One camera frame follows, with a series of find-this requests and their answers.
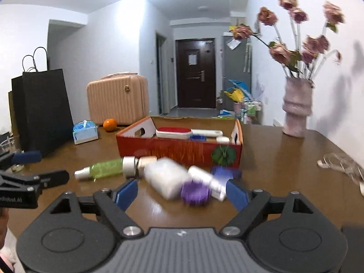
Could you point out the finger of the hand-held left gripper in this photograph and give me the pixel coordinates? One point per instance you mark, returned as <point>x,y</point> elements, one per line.
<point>54,177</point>
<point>27,157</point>

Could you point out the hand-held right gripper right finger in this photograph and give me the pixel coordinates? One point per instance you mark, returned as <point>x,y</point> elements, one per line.
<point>237,194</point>

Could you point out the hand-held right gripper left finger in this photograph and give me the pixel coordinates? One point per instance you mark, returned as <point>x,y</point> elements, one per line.
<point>126,194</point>

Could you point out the green transparent bottle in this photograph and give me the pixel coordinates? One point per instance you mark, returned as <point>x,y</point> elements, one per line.
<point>106,168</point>

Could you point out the white plastic bottle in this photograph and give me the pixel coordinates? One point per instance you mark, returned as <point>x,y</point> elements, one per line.
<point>204,180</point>

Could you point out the purple ribbed cap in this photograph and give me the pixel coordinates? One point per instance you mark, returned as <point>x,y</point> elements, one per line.
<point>195,193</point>

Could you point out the large white plastic cap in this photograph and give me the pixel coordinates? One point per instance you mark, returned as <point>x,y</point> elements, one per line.
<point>166,179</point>

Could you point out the orange cardboard box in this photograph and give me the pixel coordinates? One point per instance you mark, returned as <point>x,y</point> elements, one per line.
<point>170,150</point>

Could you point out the clear glass cup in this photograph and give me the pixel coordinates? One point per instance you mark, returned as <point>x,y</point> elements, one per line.
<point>10,153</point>

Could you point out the blue-violet cap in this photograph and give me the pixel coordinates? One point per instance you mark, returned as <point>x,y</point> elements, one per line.
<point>224,173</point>

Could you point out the beige bottle with silver cap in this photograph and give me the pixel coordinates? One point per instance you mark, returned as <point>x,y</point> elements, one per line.
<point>136,165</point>

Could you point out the black paper bag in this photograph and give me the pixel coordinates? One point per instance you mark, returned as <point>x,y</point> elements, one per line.
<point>42,111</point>

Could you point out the blue tissue pack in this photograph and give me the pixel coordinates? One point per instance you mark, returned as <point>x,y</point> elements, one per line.
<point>85,133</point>

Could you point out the white round cap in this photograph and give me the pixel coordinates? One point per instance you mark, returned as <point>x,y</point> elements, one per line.
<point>222,139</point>

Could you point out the blue ribbed cap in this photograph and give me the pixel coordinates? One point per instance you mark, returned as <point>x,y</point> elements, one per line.
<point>197,138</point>

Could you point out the orange fruit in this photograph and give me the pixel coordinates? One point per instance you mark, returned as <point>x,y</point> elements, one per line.
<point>110,125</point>

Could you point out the red and white lint brush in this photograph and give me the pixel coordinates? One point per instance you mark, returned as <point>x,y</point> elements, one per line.
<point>173,132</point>

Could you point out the cluttered storage rack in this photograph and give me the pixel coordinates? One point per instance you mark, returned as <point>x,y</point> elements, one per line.
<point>250,111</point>

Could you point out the pink hard-shell suitcase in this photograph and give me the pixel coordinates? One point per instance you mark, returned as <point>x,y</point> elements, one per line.
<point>116,101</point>

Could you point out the pink textured vase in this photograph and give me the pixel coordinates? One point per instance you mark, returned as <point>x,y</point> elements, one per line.
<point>297,111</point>

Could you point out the blue and yellow toy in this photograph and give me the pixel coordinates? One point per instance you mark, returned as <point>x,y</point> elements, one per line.
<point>237,91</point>

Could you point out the dark brown entrance door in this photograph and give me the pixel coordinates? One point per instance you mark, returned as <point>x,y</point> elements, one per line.
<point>196,85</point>

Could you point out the grey side door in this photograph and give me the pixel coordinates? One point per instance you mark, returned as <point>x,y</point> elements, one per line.
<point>159,74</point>

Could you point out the dark flat object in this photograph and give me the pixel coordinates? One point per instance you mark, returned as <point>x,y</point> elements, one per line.
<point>354,250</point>

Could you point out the white paper notice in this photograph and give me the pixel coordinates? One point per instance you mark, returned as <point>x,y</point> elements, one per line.
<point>192,59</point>

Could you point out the pink artificial roses bouquet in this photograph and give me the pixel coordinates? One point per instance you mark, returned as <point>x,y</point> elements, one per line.
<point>281,52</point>

